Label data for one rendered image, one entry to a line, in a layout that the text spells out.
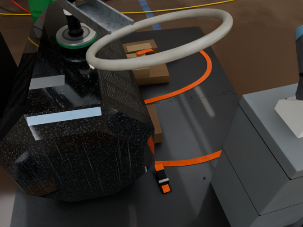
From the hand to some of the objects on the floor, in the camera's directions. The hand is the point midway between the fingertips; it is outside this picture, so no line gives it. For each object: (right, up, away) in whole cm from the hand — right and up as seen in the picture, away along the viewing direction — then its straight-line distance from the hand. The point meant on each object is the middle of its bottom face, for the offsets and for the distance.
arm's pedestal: (+79, -95, +116) cm, 170 cm away
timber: (+14, -49, +154) cm, 162 cm away
